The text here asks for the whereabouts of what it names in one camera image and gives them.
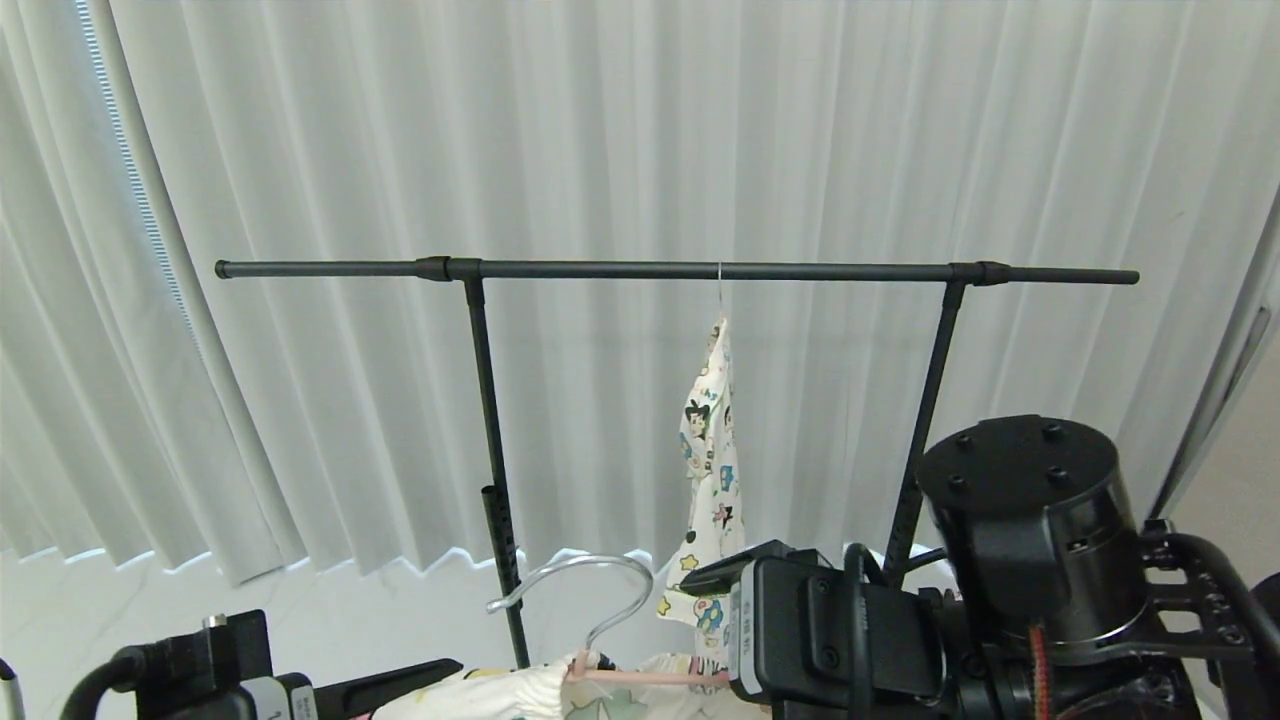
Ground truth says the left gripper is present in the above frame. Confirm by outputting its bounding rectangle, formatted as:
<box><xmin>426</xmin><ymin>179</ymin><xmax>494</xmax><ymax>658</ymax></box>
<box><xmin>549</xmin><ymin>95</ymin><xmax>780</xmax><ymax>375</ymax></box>
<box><xmin>225</xmin><ymin>657</ymin><xmax>465</xmax><ymax>720</ymax></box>

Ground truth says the cream printed garment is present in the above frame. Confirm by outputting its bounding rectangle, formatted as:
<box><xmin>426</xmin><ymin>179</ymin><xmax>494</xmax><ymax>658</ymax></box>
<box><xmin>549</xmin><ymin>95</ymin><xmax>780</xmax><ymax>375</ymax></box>
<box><xmin>368</xmin><ymin>650</ymin><xmax>773</xmax><ymax>720</ymax></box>
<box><xmin>656</xmin><ymin>315</ymin><xmax>748</xmax><ymax>669</ymax></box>

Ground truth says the black clothes rack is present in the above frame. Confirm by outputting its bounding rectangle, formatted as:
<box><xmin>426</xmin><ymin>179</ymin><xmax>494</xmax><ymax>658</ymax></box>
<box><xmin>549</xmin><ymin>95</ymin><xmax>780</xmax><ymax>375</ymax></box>
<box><xmin>214</xmin><ymin>256</ymin><xmax>1141</xmax><ymax>673</ymax></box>

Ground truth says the white curtain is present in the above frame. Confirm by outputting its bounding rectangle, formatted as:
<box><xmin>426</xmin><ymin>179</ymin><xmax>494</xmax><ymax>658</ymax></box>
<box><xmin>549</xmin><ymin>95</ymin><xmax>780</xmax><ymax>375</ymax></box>
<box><xmin>0</xmin><ymin>0</ymin><xmax>1280</xmax><ymax>589</ymax></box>

